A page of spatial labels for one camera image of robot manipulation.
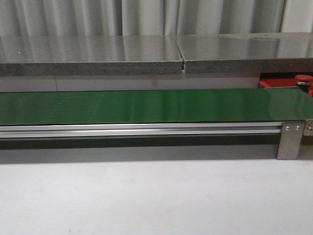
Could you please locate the grey stone slab right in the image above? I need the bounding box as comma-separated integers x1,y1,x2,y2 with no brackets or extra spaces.
176,32,313,74

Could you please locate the grey stone slab left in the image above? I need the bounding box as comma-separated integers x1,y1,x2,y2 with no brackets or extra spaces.
0,36,183,76

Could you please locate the grey curtain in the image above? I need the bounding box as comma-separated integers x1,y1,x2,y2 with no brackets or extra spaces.
0,0,289,37

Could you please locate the red plastic tray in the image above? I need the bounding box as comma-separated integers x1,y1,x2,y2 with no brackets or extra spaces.
259,77,313,96

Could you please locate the grey stone slab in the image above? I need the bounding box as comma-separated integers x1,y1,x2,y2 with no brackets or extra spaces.
176,32,313,74
0,36,183,76

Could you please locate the aluminium conveyor frame rail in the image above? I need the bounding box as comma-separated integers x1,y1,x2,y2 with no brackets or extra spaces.
0,122,282,140

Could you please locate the steel conveyor support bracket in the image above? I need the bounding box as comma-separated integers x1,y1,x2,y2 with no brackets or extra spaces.
276,119,313,160

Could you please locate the push button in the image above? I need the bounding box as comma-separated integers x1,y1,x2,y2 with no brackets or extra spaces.
294,74,313,93

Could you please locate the green conveyor belt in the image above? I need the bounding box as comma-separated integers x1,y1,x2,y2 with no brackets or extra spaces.
0,88,313,126

